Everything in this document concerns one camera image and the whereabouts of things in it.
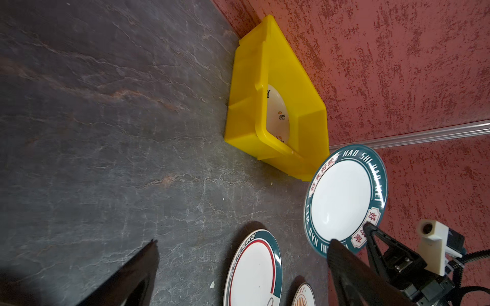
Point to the cream plate calligraphy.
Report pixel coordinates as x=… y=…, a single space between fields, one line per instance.
x=277 y=123

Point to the yellow plastic bin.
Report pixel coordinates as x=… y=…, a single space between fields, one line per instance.
x=265 y=57

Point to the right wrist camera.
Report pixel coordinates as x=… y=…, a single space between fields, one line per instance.
x=436 y=242

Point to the green rim HAO WEI plate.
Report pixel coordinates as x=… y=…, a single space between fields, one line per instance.
x=349 y=190

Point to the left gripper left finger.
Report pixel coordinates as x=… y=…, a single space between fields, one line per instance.
x=132 y=284

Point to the white plate orange sunburst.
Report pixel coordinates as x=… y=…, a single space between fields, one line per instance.
x=304 y=296

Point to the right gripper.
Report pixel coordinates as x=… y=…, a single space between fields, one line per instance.
x=404 y=269

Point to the green red ring plate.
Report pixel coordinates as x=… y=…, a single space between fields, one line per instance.
x=255 y=276

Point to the right corner aluminium post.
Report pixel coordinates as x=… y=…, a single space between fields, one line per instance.
x=478 y=128

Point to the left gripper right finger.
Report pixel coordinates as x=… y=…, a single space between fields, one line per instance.
x=356 y=283

